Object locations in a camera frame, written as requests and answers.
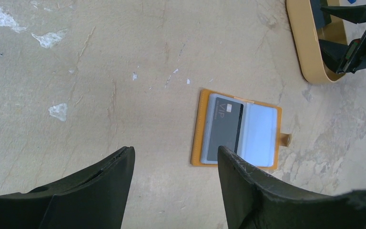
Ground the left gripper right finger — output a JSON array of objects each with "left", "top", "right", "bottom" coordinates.
[{"left": 218, "top": 146, "right": 366, "bottom": 229}]

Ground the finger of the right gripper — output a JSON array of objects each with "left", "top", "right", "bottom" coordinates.
[
  {"left": 320, "top": 5, "right": 366, "bottom": 24},
  {"left": 319, "top": 39, "right": 366, "bottom": 73}
]

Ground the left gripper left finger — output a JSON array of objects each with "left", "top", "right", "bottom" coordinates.
[{"left": 0, "top": 146, "right": 135, "bottom": 229}]

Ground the orange leather card holder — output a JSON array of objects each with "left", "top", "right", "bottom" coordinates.
[{"left": 191, "top": 89, "right": 292, "bottom": 169}]

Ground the tan oval tray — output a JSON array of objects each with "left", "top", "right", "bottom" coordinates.
[{"left": 286, "top": 0, "right": 347, "bottom": 84}]

